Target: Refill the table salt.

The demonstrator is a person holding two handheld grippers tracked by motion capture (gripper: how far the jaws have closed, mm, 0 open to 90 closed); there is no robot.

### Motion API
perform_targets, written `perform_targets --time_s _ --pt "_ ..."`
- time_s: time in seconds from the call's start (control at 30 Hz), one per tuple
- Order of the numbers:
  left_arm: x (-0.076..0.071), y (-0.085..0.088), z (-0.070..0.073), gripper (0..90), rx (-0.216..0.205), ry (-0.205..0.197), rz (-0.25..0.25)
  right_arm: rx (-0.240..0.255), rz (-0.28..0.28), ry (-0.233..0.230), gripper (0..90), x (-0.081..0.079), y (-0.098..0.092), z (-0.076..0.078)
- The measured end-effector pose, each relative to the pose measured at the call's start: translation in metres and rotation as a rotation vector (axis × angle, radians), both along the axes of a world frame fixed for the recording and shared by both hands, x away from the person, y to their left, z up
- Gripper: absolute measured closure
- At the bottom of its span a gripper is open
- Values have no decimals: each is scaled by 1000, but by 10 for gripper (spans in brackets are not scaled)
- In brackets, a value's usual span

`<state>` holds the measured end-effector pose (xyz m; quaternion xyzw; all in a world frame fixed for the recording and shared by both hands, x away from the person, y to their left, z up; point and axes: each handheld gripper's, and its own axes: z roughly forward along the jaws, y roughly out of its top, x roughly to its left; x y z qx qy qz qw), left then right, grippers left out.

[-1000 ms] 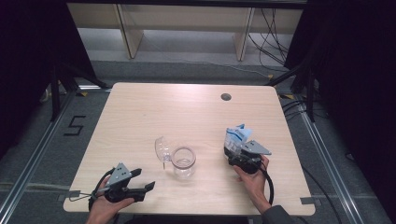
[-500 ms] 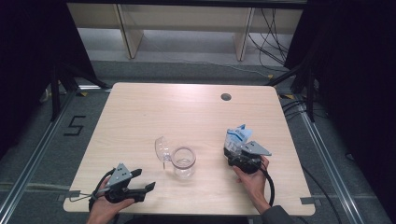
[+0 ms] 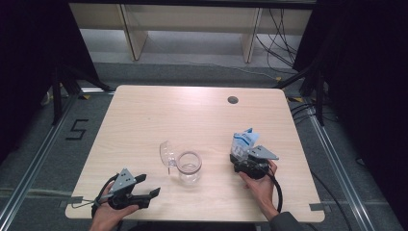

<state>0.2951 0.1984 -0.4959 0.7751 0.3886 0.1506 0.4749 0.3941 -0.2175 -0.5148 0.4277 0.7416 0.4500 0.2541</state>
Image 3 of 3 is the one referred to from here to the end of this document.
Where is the black metal stand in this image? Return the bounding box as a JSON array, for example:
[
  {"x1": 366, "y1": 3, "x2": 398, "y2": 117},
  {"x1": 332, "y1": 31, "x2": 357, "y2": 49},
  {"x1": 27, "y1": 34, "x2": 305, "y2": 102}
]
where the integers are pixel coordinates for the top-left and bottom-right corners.
[
  {"x1": 50, "y1": 63, "x2": 114, "y2": 126},
  {"x1": 272, "y1": 62, "x2": 325, "y2": 127}
]

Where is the light wooden shelf unit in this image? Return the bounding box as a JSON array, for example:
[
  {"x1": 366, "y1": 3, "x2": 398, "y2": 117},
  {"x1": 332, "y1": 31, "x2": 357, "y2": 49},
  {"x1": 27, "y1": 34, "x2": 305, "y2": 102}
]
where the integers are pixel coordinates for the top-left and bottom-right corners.
[{"x1": 68, "y1": 2, "x2": 317, "y2": 64}]

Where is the person's right hand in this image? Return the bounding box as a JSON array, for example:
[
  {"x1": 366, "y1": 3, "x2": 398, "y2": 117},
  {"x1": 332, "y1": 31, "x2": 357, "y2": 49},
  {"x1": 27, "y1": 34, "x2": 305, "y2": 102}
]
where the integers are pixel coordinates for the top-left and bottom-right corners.
[{"x1": 238, "y1": 160, "x2": 280, "y2": 222}]

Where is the bundle of black cables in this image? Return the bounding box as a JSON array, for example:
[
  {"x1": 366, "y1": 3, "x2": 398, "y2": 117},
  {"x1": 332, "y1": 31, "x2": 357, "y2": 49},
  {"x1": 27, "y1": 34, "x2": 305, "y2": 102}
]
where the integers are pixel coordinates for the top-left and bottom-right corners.
[{"x1": 255, "y1": 8, "x2": 300, "y2": 71}]

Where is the person's left hand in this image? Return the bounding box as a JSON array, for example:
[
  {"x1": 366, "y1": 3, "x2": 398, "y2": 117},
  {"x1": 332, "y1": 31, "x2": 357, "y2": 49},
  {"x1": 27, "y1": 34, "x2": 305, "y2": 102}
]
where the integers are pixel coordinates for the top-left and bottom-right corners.
[{"x1": 89, "y1": 183, "x2": 140, "y2": 231}]

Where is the white and blue bag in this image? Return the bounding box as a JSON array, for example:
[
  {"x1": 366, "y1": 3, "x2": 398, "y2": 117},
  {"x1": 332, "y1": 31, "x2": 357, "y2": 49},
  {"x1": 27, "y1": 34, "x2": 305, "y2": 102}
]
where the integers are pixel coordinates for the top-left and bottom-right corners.
[{"x1": 231, "y1": 127, "x2": 261, "y2": 162}]

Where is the metal floor rail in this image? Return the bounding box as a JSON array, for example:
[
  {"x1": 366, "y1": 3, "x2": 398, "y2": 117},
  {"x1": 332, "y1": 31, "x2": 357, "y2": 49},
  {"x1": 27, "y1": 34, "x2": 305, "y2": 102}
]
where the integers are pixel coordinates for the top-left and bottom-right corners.
[
  {"x1": 303, "y1": 105, "x2": 377, "y2": 231},
  {"x1": 0, "y1": 91, "x2": 80, "y2": 227}
]

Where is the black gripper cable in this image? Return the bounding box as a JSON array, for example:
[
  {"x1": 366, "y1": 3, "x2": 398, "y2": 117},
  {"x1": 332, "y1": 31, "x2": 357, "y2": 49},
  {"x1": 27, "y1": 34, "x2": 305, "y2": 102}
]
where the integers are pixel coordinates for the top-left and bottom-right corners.
[
  {"x1": 90, "y1": 173, "x2": 120, "y2": 219},
  {"x1": 265, "y1": 165, "x2": 284, "y2": 214}
]

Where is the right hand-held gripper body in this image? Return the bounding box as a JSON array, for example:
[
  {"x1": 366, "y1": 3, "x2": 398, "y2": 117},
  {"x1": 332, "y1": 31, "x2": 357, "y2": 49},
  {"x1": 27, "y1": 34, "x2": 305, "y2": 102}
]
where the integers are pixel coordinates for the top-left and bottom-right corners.
[{"x1": 233, "y1": 144, "x2": 280, "y2": 180}]

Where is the black curtain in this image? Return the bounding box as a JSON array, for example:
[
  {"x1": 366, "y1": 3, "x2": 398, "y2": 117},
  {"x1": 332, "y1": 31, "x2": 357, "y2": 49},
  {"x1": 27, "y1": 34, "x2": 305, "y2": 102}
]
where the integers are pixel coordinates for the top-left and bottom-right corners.
[
  {"x1": 0, "y1": 0, "x2": 99, "y2": 163},
  {"x1": 293, "y1": 0, "x2": 408, "y2": 225}
]

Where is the black floor cable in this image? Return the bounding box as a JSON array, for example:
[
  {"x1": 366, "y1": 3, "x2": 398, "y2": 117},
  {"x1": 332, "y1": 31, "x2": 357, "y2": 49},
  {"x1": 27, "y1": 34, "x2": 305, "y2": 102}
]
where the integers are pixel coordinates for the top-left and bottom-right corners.
[{"x1": 308, "y1": 168, "x2": 354, "y2": 231}]

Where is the clear jar with beige lid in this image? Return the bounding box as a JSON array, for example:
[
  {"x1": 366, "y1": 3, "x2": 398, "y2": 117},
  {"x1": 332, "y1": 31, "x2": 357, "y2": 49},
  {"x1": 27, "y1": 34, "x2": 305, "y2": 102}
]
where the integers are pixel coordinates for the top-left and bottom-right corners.
[{"x1": 159, "y1": 140, "x2": 203, "y2": 187}]

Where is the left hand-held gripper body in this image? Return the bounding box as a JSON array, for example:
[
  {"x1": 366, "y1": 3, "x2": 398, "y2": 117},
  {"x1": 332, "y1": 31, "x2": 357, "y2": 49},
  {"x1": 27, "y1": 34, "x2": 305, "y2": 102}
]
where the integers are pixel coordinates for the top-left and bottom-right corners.
[{"x1": 95, "y1": 167, "x2": 152, "y2": 211}]

